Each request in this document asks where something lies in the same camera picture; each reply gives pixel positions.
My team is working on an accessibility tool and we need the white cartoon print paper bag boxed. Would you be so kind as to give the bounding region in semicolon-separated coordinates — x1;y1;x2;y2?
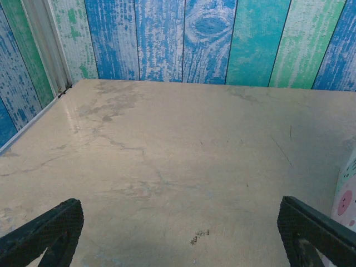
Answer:
330;149;356;232

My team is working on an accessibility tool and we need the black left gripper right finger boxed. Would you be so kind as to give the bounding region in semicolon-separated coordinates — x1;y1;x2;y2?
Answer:
277;195;356;267

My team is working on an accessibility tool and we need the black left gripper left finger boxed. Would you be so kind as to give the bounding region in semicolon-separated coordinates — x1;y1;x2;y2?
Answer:
0;197;85;267

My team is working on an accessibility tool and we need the aluminium table side rail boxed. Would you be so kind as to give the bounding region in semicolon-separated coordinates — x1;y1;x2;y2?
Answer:
0;93;63;156

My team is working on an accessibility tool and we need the aluminium corner post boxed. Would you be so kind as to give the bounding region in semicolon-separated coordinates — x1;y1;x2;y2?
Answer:
21;0;73;97

